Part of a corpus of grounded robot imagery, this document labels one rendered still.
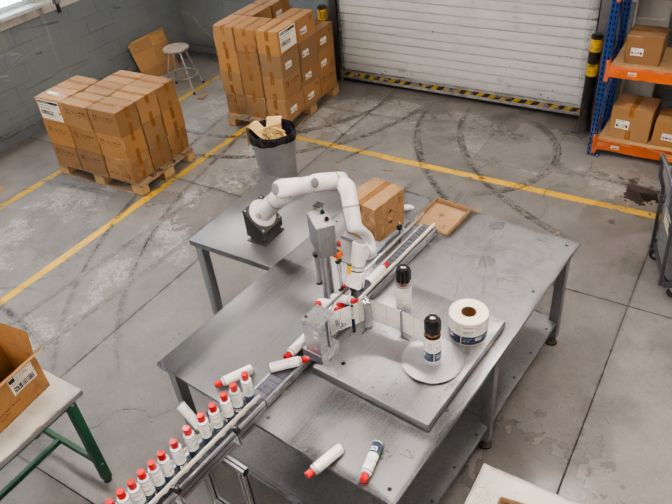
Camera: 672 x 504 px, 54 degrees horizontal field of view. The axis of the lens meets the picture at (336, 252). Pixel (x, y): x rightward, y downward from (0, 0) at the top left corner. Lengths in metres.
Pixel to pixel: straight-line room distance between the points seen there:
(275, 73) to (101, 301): 3.04
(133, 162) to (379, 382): 4.05
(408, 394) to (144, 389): 2.14
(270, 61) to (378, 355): 4.36
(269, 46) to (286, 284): 3.61
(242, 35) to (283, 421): 4.82
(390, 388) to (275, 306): 0.93
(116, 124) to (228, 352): 3.35
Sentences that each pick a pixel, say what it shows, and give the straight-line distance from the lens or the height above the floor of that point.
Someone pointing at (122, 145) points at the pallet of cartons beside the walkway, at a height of 0.57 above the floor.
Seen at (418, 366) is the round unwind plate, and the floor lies 0.89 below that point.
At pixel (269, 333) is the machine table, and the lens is 3.65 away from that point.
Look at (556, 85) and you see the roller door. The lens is 7.50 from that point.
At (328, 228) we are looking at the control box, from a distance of 3.25.
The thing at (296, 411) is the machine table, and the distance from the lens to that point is 3.26.
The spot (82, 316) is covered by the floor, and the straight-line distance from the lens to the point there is 5.51.
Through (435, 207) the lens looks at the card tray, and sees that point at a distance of 4.48.
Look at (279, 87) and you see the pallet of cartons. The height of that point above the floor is 0.55.
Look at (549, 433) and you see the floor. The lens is 4.25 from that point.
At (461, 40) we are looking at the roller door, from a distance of 7.66.
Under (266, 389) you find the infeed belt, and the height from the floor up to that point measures 0.88.
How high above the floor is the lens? 3.34
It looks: 37 degrees down
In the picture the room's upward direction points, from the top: 6 degrees counter-clockwise
